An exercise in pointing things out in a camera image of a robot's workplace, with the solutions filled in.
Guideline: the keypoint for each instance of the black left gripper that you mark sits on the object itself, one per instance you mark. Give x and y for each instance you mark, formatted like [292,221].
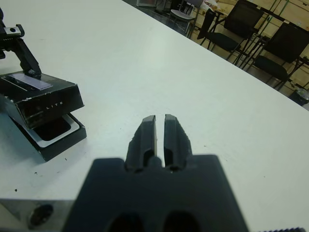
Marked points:
[9,36]

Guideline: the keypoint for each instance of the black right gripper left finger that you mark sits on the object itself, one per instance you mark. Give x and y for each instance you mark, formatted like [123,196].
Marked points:
[142,145]

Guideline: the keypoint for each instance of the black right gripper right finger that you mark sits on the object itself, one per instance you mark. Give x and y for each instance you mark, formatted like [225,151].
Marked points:
[176,145]

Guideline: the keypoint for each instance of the black box lid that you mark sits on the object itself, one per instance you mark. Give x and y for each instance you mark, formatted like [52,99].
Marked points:
[48,106]

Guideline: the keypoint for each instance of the black phone-like camera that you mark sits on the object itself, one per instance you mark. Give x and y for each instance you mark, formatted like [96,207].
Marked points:
[51,131]

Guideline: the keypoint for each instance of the black box base white insert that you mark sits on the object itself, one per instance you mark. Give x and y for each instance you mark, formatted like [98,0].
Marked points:
[62,149]

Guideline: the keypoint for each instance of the grey office chair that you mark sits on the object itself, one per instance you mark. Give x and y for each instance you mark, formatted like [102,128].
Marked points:
[182,15]

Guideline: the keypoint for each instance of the black waste bin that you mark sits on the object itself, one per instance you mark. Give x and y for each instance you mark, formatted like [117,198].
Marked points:
[300,96]

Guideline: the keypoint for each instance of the black mesh office chair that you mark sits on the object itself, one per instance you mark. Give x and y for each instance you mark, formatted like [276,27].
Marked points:
[243,17]

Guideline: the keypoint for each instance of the black armrest chair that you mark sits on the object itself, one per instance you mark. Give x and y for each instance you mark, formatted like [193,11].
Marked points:
[287,43]

